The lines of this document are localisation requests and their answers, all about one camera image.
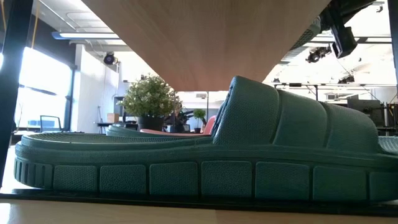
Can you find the black ceiling spotlight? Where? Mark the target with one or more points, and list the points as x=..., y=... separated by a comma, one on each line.
x=346, y=79
x=109, y=59
x=314, y=56

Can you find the black office chair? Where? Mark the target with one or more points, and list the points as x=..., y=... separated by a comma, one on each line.
x=50, y=124

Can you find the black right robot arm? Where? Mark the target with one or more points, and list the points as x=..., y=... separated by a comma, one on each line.
x=363, y=4

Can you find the wooden shelf with black frame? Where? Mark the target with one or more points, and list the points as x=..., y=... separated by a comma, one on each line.
x=202, y=40

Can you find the ceiling light strip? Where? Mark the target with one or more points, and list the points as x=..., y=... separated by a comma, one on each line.
x=87, y=35

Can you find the black metal rig frame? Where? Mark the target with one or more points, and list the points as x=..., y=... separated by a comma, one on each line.
x=316, y=93

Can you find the grey ventilation duct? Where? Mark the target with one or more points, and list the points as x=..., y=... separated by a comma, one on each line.
x=306, y=34

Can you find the pink rubber slide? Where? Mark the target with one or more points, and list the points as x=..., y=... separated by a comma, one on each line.
x=210, y=124

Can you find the small potted plant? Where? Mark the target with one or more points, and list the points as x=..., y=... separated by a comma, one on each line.
x=199, y=114

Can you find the potted plant in black pot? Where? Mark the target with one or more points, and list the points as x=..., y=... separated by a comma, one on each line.
x=149, y=96

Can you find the person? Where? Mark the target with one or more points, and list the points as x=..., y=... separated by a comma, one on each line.
x=178, y=121

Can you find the black computer monitor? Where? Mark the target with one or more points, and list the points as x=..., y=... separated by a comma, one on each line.
x=373, y=107

